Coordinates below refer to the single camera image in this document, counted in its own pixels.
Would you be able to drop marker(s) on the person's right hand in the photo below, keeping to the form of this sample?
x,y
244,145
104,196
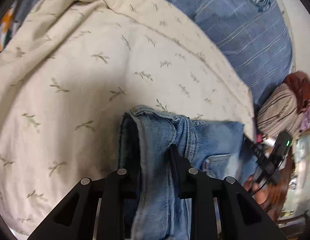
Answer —
x,y
261,196

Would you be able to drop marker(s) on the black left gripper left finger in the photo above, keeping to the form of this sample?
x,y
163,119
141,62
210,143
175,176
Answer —
x,y
93,209

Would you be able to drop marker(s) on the blue denim jeans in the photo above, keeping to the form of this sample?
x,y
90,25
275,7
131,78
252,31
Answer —
x,y
147,140

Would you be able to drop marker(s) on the orange patterned cloth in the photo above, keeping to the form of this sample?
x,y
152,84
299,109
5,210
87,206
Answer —
x,y
5,24

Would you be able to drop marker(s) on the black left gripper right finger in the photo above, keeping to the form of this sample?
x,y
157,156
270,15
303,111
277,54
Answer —
x,y
219,208

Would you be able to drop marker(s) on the beige striped fabric bundle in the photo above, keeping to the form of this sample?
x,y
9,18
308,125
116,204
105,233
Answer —
x,y
279,113

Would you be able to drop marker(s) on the red-brown cloth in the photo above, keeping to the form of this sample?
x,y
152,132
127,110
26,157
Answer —
x,y
299,83

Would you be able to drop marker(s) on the cream leaf-print blanket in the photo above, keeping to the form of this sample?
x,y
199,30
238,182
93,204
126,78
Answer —
x,y
71,71

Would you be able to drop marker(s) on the blue striped bed sheet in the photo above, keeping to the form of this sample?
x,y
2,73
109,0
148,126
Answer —
x,y
252,35

